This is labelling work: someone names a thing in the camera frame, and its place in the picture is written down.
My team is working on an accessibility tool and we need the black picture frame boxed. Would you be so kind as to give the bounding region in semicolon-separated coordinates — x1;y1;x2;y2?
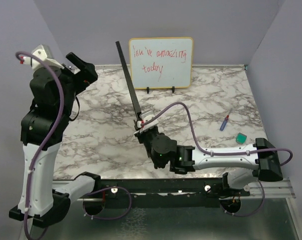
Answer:
115;41;141;121

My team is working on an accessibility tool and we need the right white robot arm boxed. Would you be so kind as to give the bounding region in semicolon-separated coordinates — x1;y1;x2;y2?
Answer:
134;126;283;196

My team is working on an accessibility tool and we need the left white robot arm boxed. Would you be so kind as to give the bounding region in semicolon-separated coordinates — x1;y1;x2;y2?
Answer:
9;52;101;229

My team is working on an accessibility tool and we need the black whiteboard stand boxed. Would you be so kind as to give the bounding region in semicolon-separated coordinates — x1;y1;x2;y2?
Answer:
146;86;176;94

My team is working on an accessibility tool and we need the yellow-framed whiteboard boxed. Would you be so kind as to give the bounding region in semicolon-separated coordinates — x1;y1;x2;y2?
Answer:
129;37;194;90

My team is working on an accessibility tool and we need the teal green eraser block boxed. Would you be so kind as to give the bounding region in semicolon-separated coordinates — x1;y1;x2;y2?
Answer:
235;132;247;145

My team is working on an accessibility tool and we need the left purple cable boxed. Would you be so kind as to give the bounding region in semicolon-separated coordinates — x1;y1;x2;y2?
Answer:
15;51;133;240

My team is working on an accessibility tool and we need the purple cable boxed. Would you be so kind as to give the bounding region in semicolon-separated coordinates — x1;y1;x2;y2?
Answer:
142;101;293;217
15;51;133;240

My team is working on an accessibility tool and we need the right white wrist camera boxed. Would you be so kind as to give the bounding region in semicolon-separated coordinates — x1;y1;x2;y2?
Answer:
136;110;158;133

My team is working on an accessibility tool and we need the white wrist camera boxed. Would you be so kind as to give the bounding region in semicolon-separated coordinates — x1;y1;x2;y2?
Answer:
20;44;64;72
136;110;158;133

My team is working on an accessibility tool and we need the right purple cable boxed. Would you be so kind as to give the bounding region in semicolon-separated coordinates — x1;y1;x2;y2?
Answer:
142;101;293;217

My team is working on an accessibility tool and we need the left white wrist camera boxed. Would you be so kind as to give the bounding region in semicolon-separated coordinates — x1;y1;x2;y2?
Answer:
20;44;64;72

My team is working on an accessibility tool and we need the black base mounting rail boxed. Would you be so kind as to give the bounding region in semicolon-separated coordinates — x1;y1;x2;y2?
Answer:
84;177;250;209

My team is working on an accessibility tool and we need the aluminium table edge rail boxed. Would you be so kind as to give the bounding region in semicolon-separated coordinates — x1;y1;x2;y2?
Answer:
50;64;296;201

